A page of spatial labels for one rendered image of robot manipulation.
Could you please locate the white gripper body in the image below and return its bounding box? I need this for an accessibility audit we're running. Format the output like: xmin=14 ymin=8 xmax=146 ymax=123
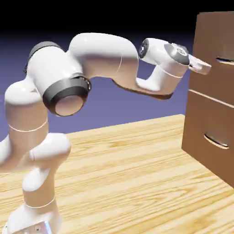
xmin=188 ymin=54 xmax=212 ymax=75

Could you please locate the brown wooden cabinet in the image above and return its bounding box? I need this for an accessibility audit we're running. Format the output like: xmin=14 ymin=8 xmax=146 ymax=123
xmin=181 ymin=11 xmax=234 ymax=189

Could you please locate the brown drawer front with straight handle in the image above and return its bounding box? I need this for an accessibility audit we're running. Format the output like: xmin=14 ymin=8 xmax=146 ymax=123
xmin=189 ymin=12 xmax=234 ymax=108

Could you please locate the dark straight metal handle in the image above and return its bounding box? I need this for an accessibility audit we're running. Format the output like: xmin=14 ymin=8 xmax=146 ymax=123
xmin=215 ymin=57 xmax=234 ymax=64

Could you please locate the brown drawer front with curved handle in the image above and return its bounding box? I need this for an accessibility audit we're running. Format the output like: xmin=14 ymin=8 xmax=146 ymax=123
xmin=181 ymin=90 xmax=234 ymax=188

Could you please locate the curved silver metal handle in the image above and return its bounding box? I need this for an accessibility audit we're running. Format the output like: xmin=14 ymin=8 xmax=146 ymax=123
xmin=204 ymin=133 xmax=230 ymax=149

